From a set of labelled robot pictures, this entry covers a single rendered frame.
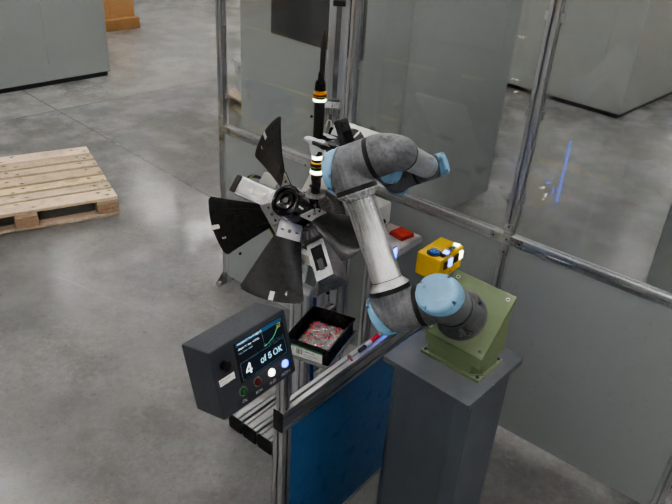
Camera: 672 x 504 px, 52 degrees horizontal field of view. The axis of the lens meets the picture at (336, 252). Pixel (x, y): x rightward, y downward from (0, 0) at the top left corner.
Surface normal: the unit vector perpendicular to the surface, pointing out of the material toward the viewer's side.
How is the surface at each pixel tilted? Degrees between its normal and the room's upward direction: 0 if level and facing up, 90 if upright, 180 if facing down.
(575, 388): 90
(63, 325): 0
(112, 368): 0
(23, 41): 90
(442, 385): 0
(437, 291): 42
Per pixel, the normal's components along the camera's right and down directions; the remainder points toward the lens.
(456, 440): 0.04, 0.51
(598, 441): -0.64, 0.36
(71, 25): 0.71, 0.39
